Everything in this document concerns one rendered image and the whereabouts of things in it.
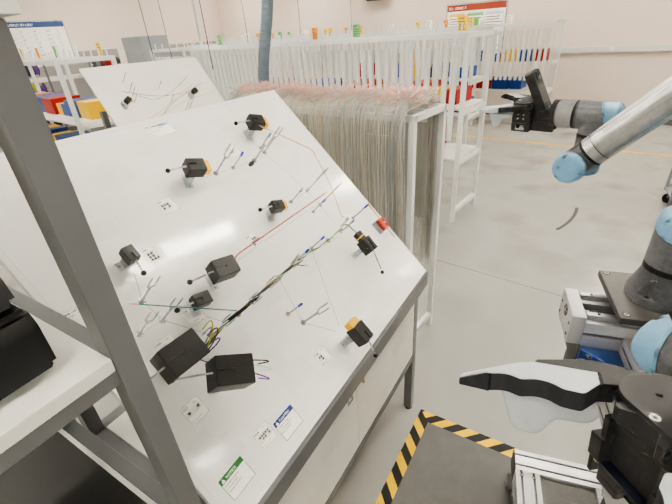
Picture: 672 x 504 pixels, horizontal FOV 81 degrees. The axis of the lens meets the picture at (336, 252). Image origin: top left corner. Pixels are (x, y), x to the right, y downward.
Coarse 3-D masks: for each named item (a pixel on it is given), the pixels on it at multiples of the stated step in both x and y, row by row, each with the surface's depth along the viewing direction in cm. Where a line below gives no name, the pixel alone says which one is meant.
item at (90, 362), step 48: (0, 0) 33; (0, 48) 34; (0, 96) 35; (0, 144) 38; (48, 144) 39; (48, 192) 40; (48, 240) 43; (96, 288) 46; (48, 336) 54; (96, 336) 49; (48, 384) 46; (96, 384) 49; (144, 384) 55; (0, 432) 41; (48, 432) 45; (144, 432) 57; (144, 480) 79
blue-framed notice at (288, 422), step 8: (288, 408) 106; (280, 416) 103; (288, 416) 105; (296, 416) 106; (272, 424) 101; (280, 424) 102; (288, 424) 103; (296, 424) 105; (280, 432) 101; (288, 432) 102; (288, 440) 101
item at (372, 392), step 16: (400, 336) 169; (384, 352) 156; (400, 352) 174; (384, 368) 160; (400, 368) 180; (368, 384) 147; (384, 384) 164; (368, 400) 151; (384, 400) 169; (368, 416) 155
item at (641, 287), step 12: (636, 276) 99; (648, 276) 96; (660, 276) 93; (624, 288) 103; (636, 288) 98; (648, 288) 96; (660, 288) 94; (636, 300) 98; (648, 300) 96; (660, 300) 94; (660, 312) 95
